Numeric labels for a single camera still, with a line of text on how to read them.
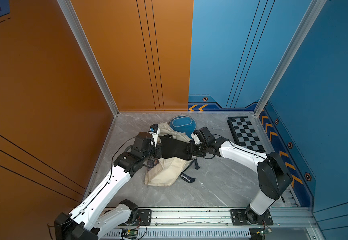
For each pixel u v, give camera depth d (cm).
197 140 73
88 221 38
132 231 72
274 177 45
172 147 88
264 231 70
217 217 76
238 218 72
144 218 75
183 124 106
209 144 68
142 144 55
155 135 68
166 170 78
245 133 103
